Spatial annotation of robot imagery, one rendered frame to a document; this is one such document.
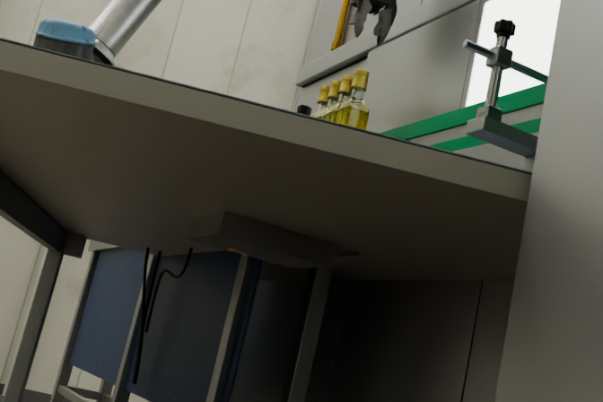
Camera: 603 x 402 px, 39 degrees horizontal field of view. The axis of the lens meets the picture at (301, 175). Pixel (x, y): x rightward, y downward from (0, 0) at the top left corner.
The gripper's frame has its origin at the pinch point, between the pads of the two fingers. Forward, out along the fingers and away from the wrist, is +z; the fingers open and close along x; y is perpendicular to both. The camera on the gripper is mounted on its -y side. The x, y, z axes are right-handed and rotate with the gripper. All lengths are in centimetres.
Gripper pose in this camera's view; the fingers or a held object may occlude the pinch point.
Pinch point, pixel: (370, 35)
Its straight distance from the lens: 196.8
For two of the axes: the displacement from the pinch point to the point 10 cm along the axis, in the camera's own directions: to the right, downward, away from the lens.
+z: -2.2, 9.5, -2.2
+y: -4.5, 1.1, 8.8
